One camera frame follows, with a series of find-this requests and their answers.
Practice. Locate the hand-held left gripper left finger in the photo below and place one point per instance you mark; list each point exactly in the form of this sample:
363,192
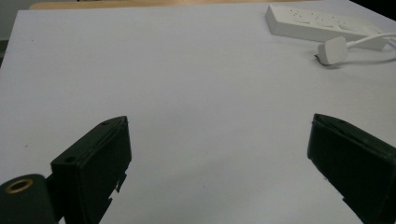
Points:
90,165

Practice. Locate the white power strip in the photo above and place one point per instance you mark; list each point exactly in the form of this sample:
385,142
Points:
317,23

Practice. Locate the white power plug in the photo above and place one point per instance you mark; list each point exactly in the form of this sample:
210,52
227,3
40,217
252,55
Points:
332,50

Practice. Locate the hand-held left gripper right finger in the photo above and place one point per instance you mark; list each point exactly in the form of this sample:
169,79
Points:
351,158

